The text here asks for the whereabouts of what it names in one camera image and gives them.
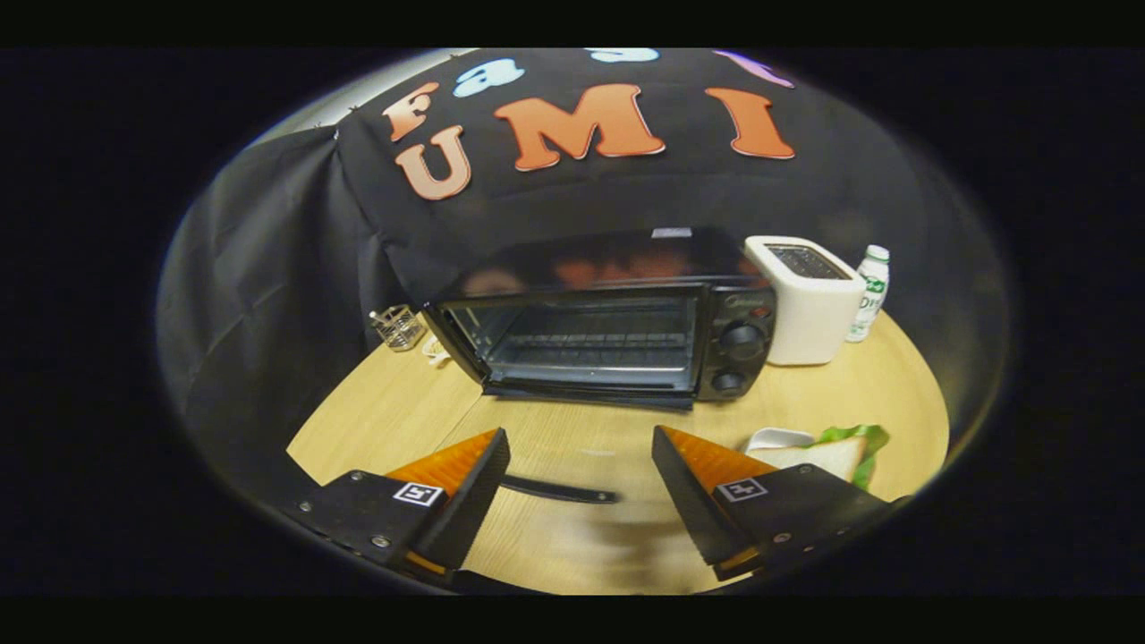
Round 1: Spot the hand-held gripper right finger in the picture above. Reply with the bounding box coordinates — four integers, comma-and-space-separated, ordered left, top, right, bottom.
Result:
651, 425, 909, 582

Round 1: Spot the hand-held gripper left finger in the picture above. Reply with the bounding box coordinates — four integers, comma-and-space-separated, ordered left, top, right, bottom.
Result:
286, 428, 511, 587

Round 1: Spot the triangular lettuce sandwich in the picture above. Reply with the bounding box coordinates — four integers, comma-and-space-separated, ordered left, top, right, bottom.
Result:
769, 424, 891, 491

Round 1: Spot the black toaster oven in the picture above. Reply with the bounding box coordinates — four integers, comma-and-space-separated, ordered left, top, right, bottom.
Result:
422, 226, 777, 506

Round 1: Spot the white pop-up toaster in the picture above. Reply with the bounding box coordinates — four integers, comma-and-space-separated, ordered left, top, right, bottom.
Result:
744, 235, 867, 366

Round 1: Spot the white plate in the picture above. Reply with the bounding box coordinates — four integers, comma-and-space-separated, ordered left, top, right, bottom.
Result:
744, 428, 817, 453

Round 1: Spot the clear glass holder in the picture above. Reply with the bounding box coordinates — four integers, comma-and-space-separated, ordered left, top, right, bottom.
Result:
369, 304, 427, 352

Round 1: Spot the white bottle with green label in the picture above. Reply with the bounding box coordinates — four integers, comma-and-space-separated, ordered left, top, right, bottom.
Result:
845, 245, 891, 343

